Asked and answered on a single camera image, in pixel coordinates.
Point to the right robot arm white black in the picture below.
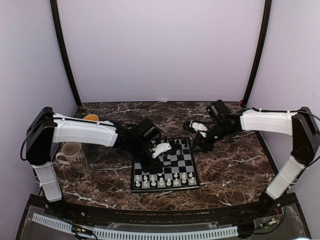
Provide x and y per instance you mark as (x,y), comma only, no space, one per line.
(300,125)

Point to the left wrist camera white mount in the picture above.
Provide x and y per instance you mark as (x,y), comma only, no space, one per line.
(163,147)

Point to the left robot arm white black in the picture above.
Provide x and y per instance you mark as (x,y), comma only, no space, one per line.
(50,128)

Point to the white piece front row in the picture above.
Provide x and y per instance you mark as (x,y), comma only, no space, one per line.
(176,182)

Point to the white mug orange inside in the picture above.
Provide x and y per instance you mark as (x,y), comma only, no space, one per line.
(91,117)

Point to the white mug floral pattern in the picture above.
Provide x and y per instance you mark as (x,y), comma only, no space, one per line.
(72,154)

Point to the black grey chess board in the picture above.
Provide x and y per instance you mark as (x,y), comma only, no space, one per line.
(182,161)

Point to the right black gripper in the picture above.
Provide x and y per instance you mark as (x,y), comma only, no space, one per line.
(206,146)

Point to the white king piece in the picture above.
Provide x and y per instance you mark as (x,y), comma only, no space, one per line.
(169,182)

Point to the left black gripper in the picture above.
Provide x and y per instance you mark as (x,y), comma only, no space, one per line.
(151,167)

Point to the black front rail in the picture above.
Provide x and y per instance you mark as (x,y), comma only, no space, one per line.
(235,213)

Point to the white rook front corner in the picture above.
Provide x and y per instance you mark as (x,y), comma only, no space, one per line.
(137,184)

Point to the white bishop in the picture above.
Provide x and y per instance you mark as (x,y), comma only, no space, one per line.
(183,178)

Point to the black chess pieces row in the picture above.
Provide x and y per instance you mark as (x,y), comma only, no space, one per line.
(182,141)

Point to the white slotted cable duct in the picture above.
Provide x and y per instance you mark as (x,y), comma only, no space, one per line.
(119,231)

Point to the right black frame post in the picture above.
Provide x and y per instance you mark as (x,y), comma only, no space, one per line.
(259,51)

